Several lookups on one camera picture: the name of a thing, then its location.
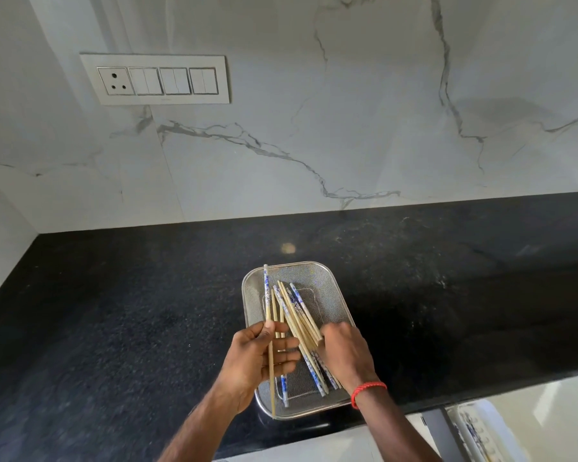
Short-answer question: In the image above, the person's left hand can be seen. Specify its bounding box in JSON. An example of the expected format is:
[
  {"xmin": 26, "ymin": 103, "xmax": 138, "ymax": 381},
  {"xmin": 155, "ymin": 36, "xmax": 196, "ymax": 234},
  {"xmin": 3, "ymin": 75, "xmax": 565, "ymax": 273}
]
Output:
[{"xmin": 220, "ymin": 321, "xmax": 302, "ymax": 414}]

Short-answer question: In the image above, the person's right hand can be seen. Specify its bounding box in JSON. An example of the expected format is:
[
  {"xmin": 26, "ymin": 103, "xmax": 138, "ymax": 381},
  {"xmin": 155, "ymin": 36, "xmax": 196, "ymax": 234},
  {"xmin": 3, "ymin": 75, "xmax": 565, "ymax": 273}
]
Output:
[{"xmin": 316, "ymin": 321, "xmax": 381, "ymax": 395}]

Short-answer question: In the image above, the bundle of patterned chopsticks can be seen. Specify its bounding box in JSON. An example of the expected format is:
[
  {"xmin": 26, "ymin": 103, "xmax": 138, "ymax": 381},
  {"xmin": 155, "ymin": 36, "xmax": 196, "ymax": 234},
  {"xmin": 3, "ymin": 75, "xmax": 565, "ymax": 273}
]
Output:
[{"xmin": 271, "ymin": 280, "xmax": 342, "ymax": 409}]

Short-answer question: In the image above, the single blue-tipped wooden chopstick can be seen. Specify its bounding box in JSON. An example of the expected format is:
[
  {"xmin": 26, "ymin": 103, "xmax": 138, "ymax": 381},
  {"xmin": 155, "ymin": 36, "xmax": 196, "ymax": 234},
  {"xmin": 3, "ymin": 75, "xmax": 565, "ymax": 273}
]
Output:
[{"xmin": 263, "ymin": 264, "xmax": 276, "ymax": 420}]

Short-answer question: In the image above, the person's right forearm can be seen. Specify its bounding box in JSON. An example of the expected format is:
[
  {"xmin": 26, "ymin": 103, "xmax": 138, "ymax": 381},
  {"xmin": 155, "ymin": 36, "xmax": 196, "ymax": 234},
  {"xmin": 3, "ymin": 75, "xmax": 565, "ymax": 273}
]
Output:
[{"xmin": 353, "ymin": 386, "xmax": 445, "ymax": 462}]

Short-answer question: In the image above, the person's left forearm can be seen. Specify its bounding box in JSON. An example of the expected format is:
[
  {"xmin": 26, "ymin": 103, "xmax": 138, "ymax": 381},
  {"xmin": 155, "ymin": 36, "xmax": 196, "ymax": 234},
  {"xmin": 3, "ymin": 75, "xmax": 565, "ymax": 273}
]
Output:
[{"xmin": 157, "ymin": 380, "xmax": 257, "ymax": 462}]

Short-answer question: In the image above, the metal mesh tray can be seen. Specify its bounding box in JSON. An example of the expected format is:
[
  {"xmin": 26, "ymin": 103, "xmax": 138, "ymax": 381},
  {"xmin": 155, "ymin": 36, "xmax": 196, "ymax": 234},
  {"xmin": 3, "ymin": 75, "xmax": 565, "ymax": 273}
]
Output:
[{"xmin": 241, "ymin": 261, "xmax": 362, "ymax": 421}]

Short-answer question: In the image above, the white glossy cabinet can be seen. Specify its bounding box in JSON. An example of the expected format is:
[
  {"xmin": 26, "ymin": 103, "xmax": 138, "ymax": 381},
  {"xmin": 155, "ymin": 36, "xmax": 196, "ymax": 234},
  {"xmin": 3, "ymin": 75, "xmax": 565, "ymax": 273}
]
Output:
[{"xmin": 212, "ymin": 374, "xmax": 578, "ymax": 462}]

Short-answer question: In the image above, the red thread bracelet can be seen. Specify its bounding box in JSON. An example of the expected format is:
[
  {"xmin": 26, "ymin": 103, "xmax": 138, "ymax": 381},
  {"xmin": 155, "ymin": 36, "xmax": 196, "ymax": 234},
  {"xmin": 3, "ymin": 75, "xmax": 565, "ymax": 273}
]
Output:
[{"xmin": 350, "ymin": 381, "xmax": 389, "ymax": 411}]

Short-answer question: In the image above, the white wall switch panel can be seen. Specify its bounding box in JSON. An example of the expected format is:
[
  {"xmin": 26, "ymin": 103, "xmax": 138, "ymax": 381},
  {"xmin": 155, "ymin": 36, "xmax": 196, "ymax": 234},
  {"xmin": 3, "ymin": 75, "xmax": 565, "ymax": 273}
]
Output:
[{"xmin": 79, "ymin": 53, "xmax": 231, "ymax": 107}]

